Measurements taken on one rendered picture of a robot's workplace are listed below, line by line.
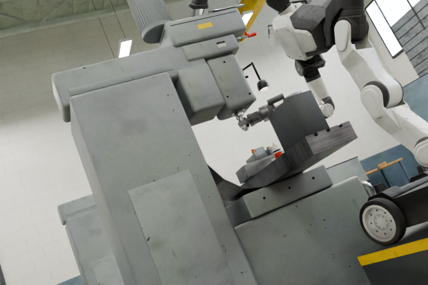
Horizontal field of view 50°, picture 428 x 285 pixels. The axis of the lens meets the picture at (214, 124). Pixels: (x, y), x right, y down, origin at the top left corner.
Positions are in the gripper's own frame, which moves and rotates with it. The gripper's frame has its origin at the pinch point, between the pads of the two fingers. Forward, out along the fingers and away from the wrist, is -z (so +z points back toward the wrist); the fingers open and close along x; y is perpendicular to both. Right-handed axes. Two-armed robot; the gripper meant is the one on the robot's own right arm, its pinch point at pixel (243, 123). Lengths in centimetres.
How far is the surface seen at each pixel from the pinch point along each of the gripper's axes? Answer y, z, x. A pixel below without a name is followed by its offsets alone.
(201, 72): -31.5, -9.0, 17.6
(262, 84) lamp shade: -18.5, 20.1, -8.9
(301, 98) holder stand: 14, 25, 61
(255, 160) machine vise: 22.8, -3.1, 8.7
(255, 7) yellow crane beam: -349, 136, -623
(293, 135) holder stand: 26, 16, 56
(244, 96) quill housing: -11.7, 6.8, 7.9
